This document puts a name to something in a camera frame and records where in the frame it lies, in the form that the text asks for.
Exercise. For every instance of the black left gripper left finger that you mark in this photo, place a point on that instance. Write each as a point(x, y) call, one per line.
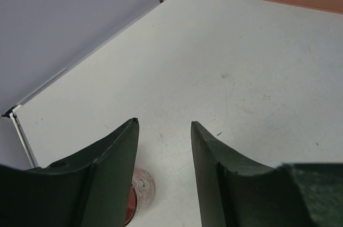
point(88, 188)

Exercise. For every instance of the pink floral mug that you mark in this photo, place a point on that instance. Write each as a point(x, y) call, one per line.
point(142, 193)

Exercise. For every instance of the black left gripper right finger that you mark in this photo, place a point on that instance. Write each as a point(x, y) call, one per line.
point(234, 190)

